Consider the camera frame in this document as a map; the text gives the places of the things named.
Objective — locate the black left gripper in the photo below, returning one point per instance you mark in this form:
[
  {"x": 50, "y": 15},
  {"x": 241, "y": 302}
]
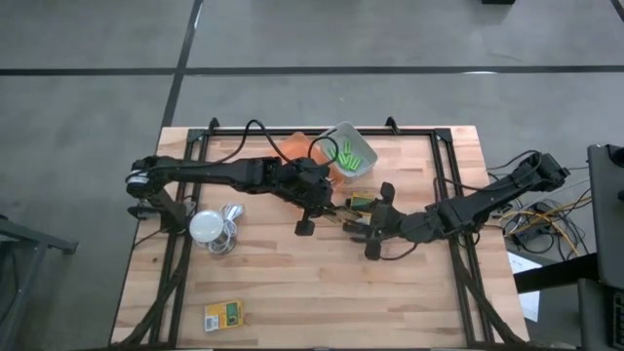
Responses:
[{"x": 304, "y": 187}]

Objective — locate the grey metal stand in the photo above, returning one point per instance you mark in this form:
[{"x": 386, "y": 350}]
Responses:
[{"x": 24, "y": 234}]

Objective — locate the black box on floor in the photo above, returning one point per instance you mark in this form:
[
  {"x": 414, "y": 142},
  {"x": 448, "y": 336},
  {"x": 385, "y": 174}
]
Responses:
[{"x": 498, "y": 2}]

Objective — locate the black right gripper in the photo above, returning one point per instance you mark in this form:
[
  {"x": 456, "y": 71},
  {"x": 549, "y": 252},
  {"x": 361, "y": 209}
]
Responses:
[{"x": 385, "y": 222}]

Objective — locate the black frame clamp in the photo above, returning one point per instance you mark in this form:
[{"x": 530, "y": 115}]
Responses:
[
  {"x": 214, "y": 124},
  {"x": 392, "y": 125}
]

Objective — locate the white dome lamp wooden base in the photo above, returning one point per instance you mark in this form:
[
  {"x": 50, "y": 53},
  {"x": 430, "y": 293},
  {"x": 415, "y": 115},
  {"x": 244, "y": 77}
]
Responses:
[{"x": 206, "y": 225}]

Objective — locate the orange translucent plastic bin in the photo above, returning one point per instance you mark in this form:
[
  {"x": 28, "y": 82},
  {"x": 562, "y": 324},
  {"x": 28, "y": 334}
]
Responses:
[{"x": 300, "y": 144}]

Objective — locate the black plastic mesh basket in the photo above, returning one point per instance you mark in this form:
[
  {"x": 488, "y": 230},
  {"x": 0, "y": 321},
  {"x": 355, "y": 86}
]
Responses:
[{"x": 347, "y": 228}]

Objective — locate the white paper sheet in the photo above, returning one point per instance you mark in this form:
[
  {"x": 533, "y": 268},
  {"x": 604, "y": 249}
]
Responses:
[{"x": 524, "y": 263}]

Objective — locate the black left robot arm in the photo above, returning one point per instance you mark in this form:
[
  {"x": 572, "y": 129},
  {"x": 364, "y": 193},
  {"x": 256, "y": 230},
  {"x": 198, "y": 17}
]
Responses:
[{"x": 219, "y": 170}]

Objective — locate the black workstation desk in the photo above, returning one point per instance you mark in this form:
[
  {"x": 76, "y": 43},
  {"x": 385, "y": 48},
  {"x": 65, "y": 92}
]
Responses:
[{"x": 556, "y": 275}]

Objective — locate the yellow green crayon box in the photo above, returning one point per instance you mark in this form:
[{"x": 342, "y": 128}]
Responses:
[
  {"x": 362, "y": 200},
  {"x": 223, "y": 316}
]

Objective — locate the black computer monitor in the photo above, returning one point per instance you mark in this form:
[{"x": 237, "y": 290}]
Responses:
[{"x": 607, "y": 209}]

